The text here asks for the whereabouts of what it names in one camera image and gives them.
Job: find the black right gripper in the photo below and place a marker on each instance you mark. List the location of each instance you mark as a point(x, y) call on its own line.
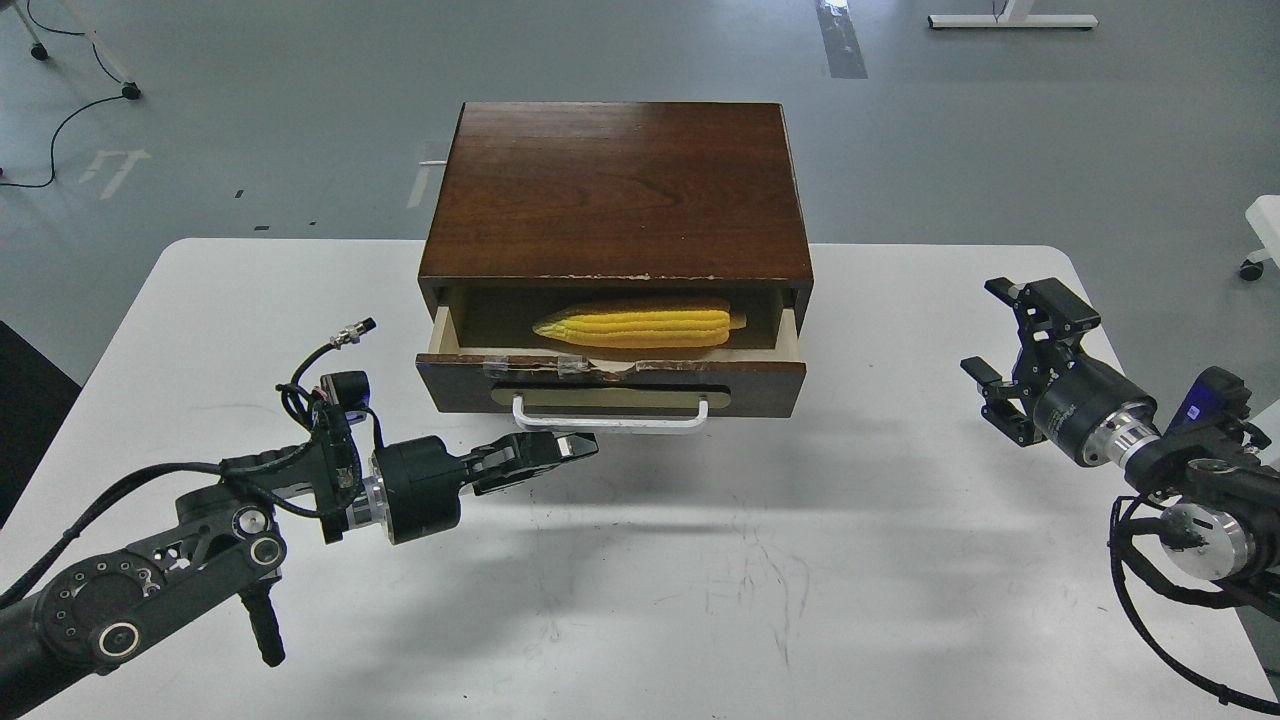
point(1069, 397)

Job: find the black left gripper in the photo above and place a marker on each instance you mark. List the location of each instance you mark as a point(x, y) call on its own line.
point(418, 483)

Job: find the wooden drawer with white handle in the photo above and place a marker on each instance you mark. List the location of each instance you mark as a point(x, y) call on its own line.
point(534, 386)

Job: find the yellow corn cob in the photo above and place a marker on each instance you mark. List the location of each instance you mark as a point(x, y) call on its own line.
point(696, 326)

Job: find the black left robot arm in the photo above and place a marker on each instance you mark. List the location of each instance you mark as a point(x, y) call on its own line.
point(103, 611)

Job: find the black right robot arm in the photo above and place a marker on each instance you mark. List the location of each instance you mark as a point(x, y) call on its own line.
point(1201, 526)

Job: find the dark wooden drawer cabinet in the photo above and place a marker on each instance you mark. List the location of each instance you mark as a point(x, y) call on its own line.
point(597, 194)

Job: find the white chair base with caster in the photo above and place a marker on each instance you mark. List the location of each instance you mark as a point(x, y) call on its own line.
point(1263, 216)

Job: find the white desk leg base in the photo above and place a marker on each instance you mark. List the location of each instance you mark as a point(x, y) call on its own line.
point(1013, 15)

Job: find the white cart leg with casters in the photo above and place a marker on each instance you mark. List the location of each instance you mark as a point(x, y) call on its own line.
point(108, 62)

